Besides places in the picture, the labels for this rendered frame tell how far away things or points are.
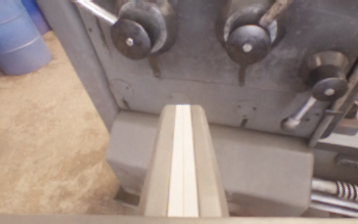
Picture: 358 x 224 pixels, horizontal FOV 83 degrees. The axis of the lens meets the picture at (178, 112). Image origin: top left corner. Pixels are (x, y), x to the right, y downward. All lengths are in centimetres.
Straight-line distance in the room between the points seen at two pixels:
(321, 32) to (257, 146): 27
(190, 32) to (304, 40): 18
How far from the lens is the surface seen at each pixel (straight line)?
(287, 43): 38
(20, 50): 296
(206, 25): 37
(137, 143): 57
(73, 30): 53
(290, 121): 41
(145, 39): 34
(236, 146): 52
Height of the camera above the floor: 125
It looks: 46 degrees down
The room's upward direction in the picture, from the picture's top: 8 degrees counter-clockwise
